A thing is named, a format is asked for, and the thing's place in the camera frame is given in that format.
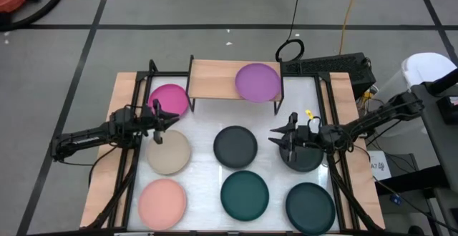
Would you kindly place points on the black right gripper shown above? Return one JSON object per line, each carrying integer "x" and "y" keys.
{"x": 298, "y": 136}

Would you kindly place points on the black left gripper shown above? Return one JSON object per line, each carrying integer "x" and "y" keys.
{"x": 156, "y": 121}

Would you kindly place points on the magenta plate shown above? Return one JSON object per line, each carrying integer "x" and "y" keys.
{"x": 175, "y": 98}

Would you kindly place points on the beige plate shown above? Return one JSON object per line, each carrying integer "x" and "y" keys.
{"x": 170, "y": 153}

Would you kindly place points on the dark grey plate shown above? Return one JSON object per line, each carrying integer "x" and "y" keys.
{"x": 307, "y": 161}
{"x": 235, "y": 146}

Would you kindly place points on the dark teal plate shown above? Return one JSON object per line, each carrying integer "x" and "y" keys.
{"x": 310, "y": 208}

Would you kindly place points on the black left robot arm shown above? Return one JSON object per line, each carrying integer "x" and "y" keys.
{"x": 86, "y": 137}

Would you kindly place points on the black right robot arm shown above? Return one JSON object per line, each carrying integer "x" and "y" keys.
{"x": 372, "y": 119}

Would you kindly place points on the wooden shelf with black legs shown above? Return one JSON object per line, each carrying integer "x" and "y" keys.
{"x": 213, "y": 78}

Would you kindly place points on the yellow tag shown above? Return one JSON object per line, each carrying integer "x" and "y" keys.
{"x": 309, "y": 114}

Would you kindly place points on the white table mat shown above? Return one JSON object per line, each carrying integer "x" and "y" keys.
{"x": 204, "y": 121}

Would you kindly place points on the purple plate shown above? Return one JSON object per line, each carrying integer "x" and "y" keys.
{"x": 257, "y": 82}

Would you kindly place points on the green teal plate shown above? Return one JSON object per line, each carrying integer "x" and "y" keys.
{"x": 244, "y": 195}

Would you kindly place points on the salmon pink plate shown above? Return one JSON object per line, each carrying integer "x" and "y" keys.
{"x": 162, "y": 204}

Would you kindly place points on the yellow plug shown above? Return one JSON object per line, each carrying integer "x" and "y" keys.
{"x": 365, "y": 96}

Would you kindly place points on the white paper sign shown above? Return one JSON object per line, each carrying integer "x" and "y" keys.
{"x": 380, "y": 166}

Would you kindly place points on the blue connector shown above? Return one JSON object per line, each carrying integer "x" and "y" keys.
{"x": 395, "y": 200}

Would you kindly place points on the white bin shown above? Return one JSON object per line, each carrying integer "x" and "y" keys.
{"x": 424, "y": 68}

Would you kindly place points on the grey desk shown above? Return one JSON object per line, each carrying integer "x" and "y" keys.
{"x": 442, "y": 136}

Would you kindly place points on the black device on desk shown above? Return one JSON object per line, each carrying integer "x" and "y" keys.
{"x": 449, "y": 109}

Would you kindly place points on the black metal table frame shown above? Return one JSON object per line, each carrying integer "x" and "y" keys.
{"x": 331, "y": 86}

